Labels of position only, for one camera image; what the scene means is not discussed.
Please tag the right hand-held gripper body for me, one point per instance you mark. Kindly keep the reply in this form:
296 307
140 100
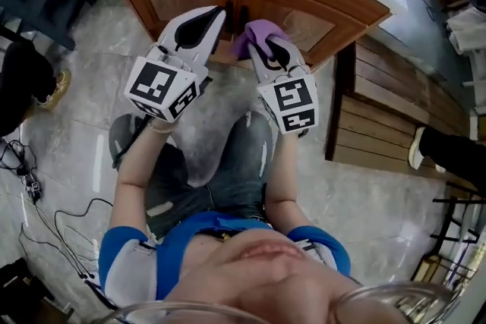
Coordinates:
292 102

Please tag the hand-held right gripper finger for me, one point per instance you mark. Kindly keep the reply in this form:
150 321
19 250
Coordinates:
262 70
294 55

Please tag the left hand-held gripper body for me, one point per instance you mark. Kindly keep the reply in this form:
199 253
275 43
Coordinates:
159 87

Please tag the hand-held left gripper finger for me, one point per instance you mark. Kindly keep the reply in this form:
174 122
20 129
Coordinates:
167 34
207 49

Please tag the purple cloth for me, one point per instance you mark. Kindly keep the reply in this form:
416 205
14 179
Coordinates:
258 30

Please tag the person's right forearm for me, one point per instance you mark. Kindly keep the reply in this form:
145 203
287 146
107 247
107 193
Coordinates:
283 163

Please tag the dark wooden slat platform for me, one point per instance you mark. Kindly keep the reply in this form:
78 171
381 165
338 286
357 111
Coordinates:
379 117

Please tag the person's left leg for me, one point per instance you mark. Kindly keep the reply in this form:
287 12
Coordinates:
167 178

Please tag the small tracker device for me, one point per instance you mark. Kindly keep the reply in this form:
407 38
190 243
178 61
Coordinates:
34 187

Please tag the person's blue shirt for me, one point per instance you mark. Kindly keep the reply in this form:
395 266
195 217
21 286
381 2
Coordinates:
178 250

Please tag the person's face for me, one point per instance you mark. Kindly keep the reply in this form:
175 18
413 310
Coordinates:
266 277

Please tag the black metal rack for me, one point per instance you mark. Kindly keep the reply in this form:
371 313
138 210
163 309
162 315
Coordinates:
455 200

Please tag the clear rimmed glasses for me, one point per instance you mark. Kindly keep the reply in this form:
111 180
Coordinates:
379 299

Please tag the thin frame shelf rack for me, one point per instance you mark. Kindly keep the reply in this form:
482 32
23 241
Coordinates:
429 265

